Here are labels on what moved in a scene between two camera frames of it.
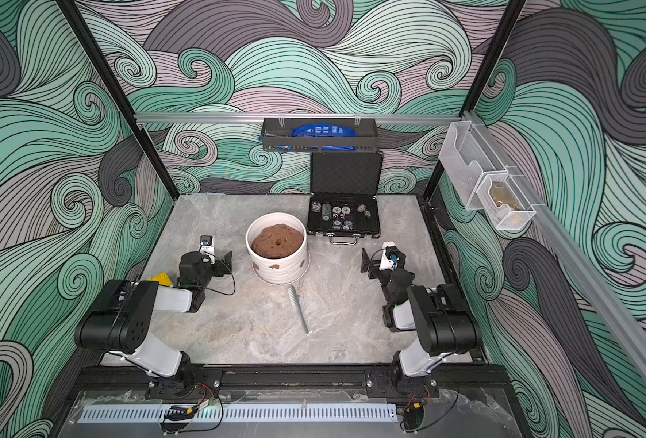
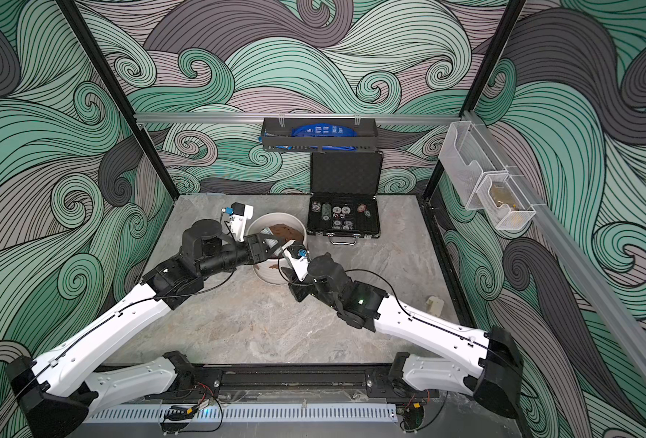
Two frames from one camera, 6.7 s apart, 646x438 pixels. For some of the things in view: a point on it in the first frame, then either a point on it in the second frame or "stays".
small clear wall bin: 503,202 stays
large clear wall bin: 468,157 stays
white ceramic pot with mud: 277,248 stays
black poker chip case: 345,202 stays
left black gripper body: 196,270 -> 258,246
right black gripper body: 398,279 -> 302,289
